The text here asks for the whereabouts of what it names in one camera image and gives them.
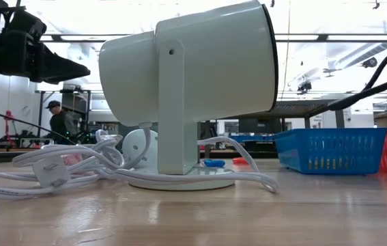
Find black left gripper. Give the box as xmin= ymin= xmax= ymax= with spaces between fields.
xmin=0 ymin=0 xmax=91 ymax=85

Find white spotlight lamp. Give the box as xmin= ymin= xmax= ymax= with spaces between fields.
xmin=98 ymin=0 xmax=279 ymax=191

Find blue plastic basket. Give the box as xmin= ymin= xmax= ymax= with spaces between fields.
xmin=274 ymin=127 xmax=387 ymax=176

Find red desk lamp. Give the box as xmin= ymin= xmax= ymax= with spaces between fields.
xmin=4 ymin=109 xmax=14 ymax=141

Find person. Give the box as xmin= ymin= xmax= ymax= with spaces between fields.
xmin=45 ymin=99 xmax=78 ymax=144

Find white round mounting plate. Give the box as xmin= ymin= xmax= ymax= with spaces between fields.
xmin=121 ymin=128 xmax=160 ymax=170

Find blue spiral wrist coil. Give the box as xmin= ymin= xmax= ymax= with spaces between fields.
xmin=202 ymin=159 xmax=227 ymax=168

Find thin black cable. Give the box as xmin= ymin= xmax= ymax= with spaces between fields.
xmin=0 ymin=104 xmax=76 ymax=145

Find red and white cord tag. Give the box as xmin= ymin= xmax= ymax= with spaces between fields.
xmin=59 ymin=153 xmax=84 ymax=167

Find white lamp power cord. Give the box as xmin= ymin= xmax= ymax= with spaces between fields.
xmin=0 ymin=122 xmax=279 ymax=201

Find black ceiling camera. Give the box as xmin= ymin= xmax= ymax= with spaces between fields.
xmin=297 ymin=80 xmax=313 ymax=96

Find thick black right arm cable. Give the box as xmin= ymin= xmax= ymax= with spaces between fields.
xmin=327 ymin=47 xmax=387 ymax=112

